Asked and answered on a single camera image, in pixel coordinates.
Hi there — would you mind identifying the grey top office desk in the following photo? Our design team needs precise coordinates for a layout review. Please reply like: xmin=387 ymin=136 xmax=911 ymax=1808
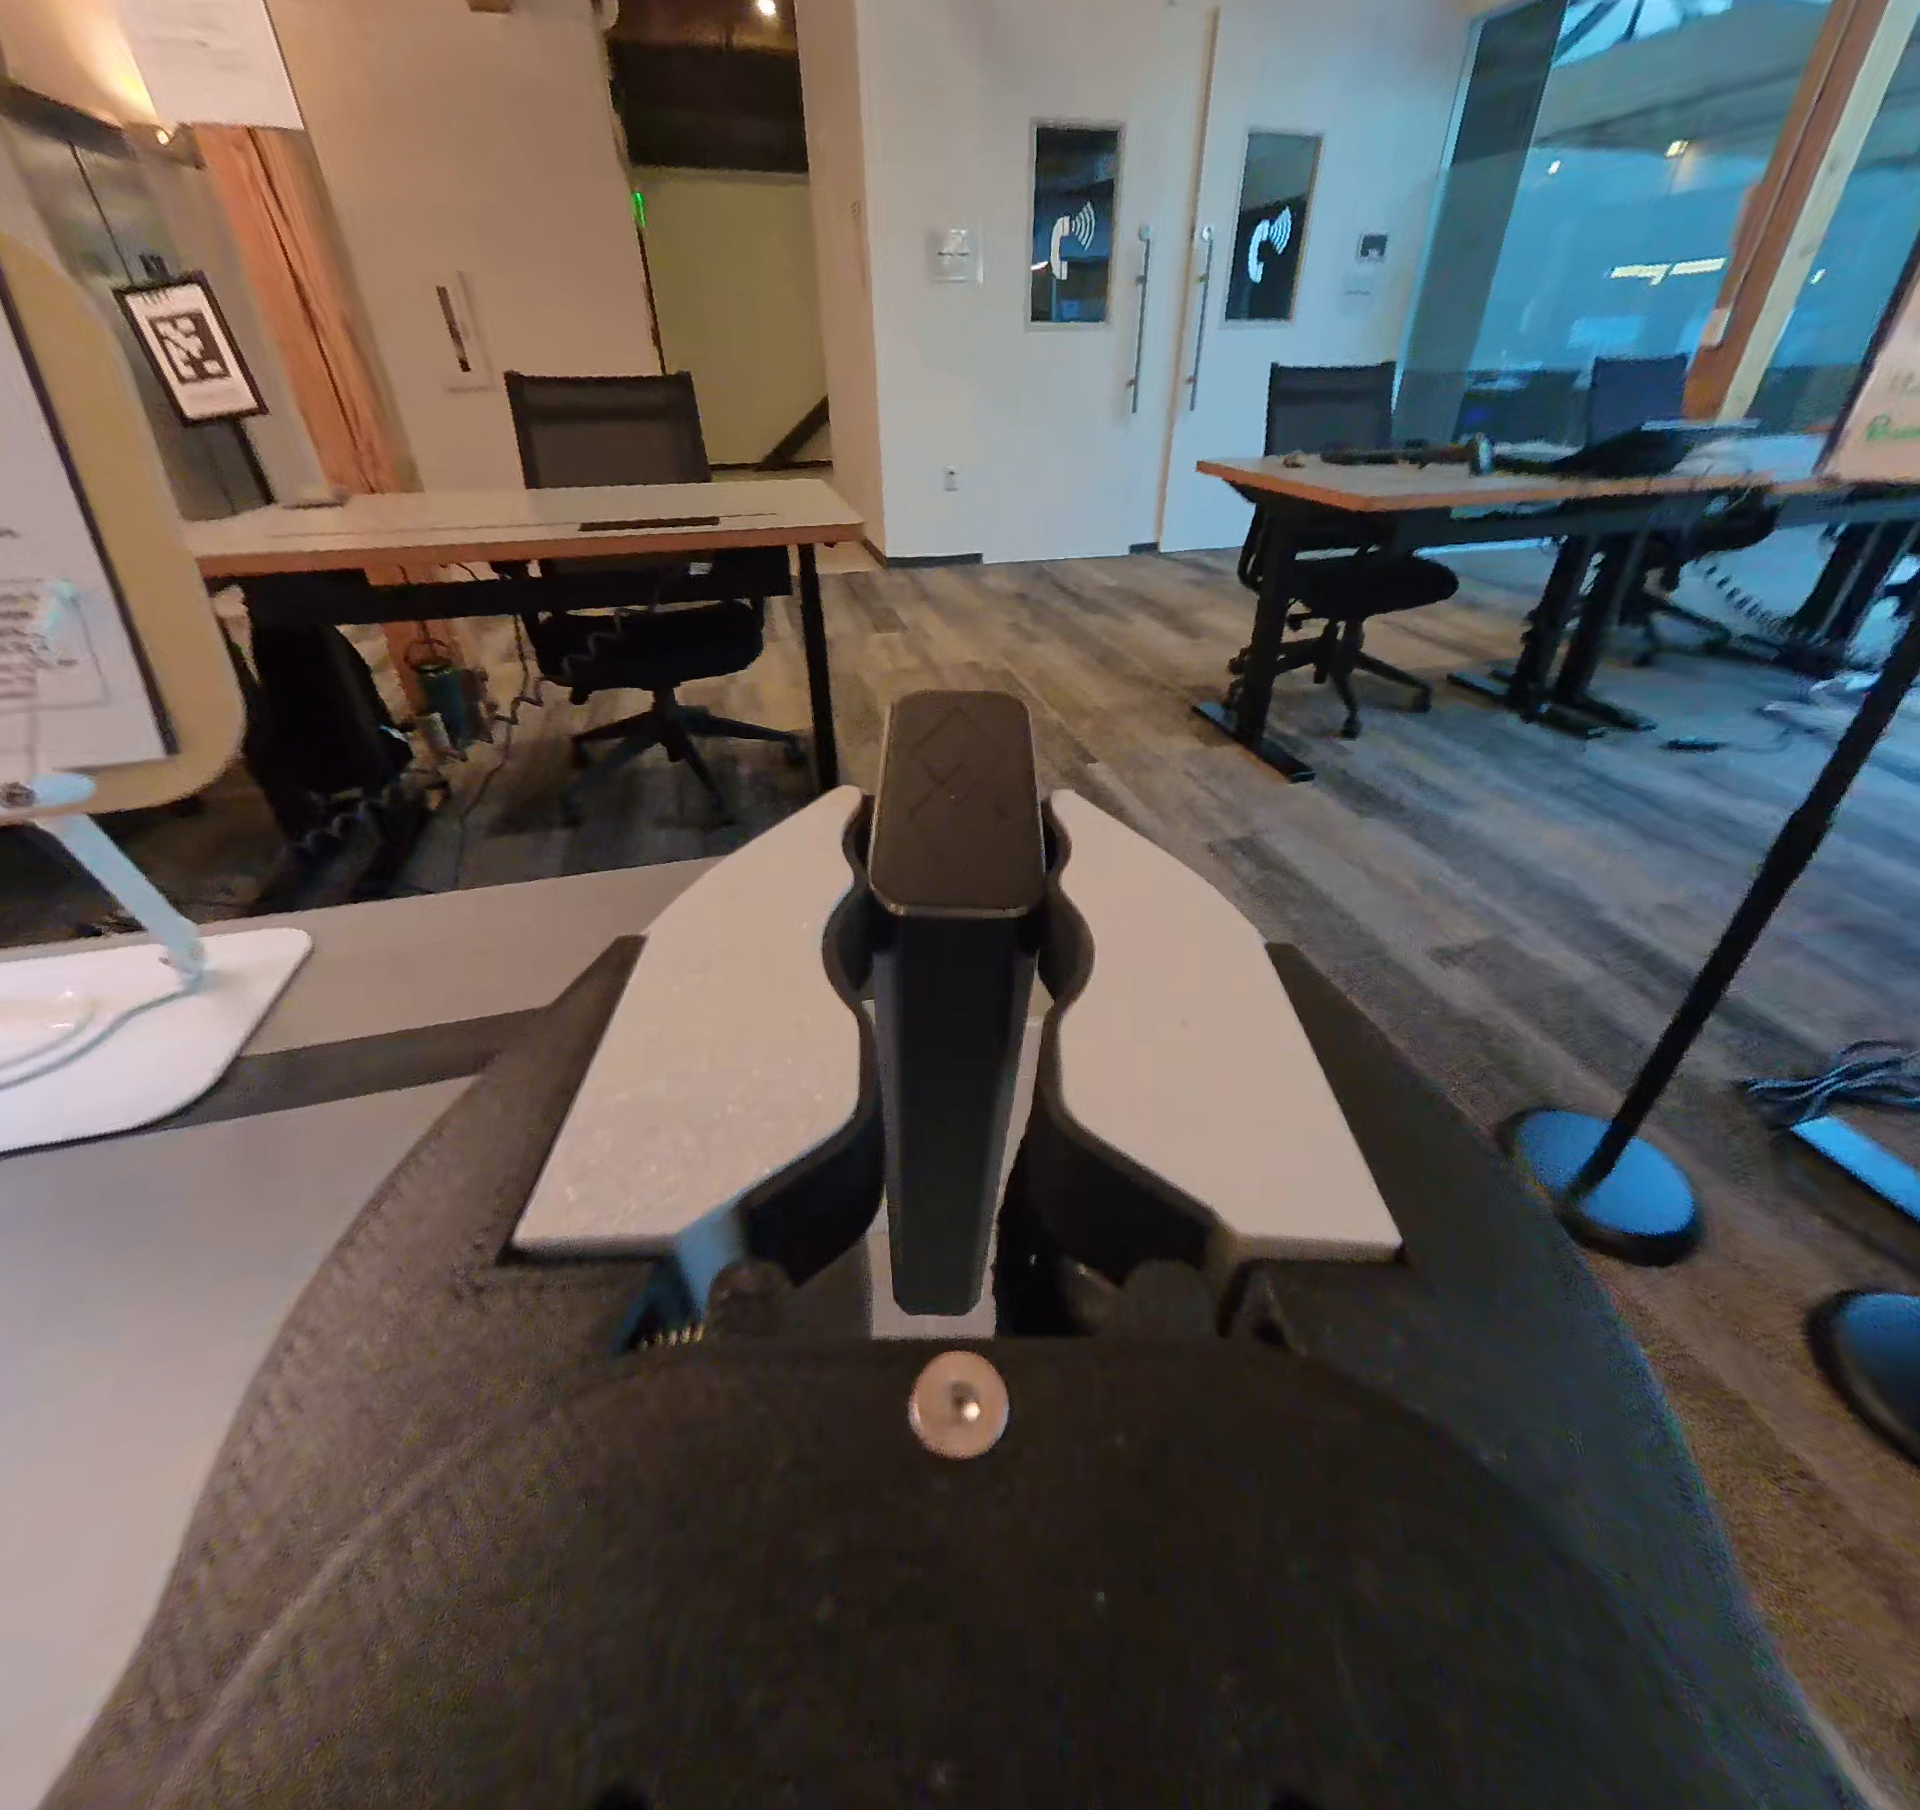
xmin=179 ymin=477 xmax=870 ymax=794

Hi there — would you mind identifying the black fiducial marker sign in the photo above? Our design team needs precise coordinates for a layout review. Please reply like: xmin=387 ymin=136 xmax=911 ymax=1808
xmin=113 ymin=270 xmax=271 ymax=426

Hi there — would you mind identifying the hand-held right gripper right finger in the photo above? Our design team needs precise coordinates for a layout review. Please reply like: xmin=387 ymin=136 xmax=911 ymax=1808
xmin=1003 ymin=785 xmax=1406 ymax=1286

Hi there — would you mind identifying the wooden top office desk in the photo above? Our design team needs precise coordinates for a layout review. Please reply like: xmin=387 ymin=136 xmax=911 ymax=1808
xmin=1194 ymin=428 xmax=1920 ymax=785

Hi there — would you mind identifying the black round stand base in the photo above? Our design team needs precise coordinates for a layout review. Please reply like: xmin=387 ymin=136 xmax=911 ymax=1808
xmin=1807 ymin=1291 xmax=1920 ymax=1468

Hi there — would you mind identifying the black stand pole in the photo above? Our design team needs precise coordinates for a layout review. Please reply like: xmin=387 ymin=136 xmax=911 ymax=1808
xmin=1500 ymin=625 xmax=1920 ymax=1269

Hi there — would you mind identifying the black desk foot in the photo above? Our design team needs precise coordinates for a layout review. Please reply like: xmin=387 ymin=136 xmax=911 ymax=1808
xmin=1788 ymin=1112 xmax=1920 ymax=1231

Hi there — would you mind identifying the instruction sign board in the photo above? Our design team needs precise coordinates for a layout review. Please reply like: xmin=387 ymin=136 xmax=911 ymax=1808
xmin=0 ymin=235 xmax=250 ymax=810

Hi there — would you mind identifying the floor cable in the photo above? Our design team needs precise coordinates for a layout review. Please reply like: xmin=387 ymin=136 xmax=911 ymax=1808
xmin=1740 ymin=1041 xmax=1920 ymax=1131

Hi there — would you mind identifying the white phone booth door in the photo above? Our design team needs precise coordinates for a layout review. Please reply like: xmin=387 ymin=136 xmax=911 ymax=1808
xmin=982 ymin=0 xmax=1191 ymax=561
xmin=1184 ymin=2 xmax=1465 ymax=555

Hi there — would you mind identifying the black office chair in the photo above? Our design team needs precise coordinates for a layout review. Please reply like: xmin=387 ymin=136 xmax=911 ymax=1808
xmin=1227 ymin=360 xmax=1459 ymax=740
xmin=503 ymin=369 xmax=813 ymax=826
xmin=1584 ymin=354 xmax=1783 ymax=673

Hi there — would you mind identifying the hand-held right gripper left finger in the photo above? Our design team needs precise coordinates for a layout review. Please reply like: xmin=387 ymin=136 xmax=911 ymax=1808
xmin=513 ymin=784 xmax=886 ymax=1283

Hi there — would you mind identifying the black usb hub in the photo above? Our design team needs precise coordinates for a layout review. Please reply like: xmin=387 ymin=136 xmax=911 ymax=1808
xmin=868 ymin=688 xmax=1050 ymax=1318

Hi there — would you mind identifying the white paper notice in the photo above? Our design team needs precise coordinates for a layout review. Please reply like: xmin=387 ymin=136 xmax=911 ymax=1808
xmin=67 ymin=0 xmax=311 ymax=134

